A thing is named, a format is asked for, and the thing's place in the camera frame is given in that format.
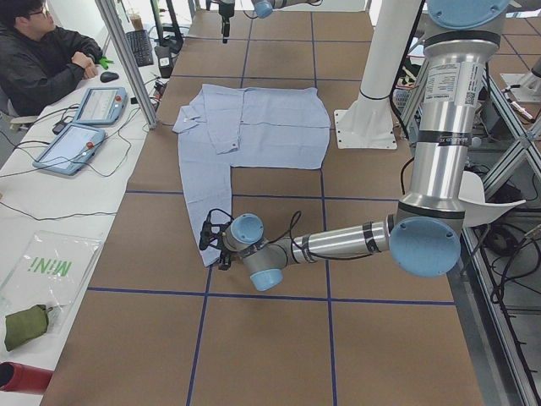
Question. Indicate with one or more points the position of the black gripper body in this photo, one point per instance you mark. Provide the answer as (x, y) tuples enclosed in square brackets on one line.
[(225, 18), (224, 255)]

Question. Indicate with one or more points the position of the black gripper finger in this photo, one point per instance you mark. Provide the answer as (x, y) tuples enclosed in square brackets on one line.
[(224, 264), (225, 36)]

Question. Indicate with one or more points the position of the light blue striped shirt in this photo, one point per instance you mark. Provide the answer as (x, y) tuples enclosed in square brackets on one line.
[(223, 128)]

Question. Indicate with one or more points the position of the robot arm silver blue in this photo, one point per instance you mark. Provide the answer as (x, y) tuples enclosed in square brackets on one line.
[(423, 236), (262, 9)]

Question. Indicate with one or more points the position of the black keyboard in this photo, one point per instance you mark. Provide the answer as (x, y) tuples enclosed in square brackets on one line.
[(140, 46)]

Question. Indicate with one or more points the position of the iced coffee cup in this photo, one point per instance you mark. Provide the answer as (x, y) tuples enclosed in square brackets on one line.
[(136, 21)]

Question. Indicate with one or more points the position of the green toy figure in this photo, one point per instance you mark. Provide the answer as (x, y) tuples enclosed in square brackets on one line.
[(105, 62)]

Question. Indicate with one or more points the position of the black computer mouse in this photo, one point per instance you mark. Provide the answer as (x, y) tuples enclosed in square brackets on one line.
[(108, 76)]

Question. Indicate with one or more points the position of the upper blue teach pendant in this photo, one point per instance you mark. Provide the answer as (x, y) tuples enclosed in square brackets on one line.
[(101, 106)]

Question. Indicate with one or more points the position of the blue teach pendant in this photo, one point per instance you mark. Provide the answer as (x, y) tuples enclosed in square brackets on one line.
[(71, 149), (101, 106)]

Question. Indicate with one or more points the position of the clear plastic bag green print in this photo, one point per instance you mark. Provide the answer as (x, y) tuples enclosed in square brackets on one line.
[(51, 272)]

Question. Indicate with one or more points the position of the lower blue teach pendant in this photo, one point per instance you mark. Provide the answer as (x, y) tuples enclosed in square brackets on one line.
[(71, 149)]

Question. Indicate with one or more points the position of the person in black jacket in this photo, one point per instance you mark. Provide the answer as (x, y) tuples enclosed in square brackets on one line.
[(41, 63)]

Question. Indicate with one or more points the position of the green fabric pouch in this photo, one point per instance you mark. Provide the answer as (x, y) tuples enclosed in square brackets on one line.
[(26, 325)]

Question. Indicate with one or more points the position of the red cylinder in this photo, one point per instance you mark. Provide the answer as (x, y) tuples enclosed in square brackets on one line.
[(16, 377)]

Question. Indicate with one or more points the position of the white chair seat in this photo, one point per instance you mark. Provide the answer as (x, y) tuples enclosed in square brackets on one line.
[(477, 210)]

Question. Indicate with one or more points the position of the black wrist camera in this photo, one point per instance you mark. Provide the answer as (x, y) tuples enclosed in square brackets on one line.
[(211, 234)]

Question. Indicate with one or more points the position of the aluminium frame post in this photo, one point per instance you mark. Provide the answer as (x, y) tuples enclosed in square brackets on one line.
[(114, 26)]

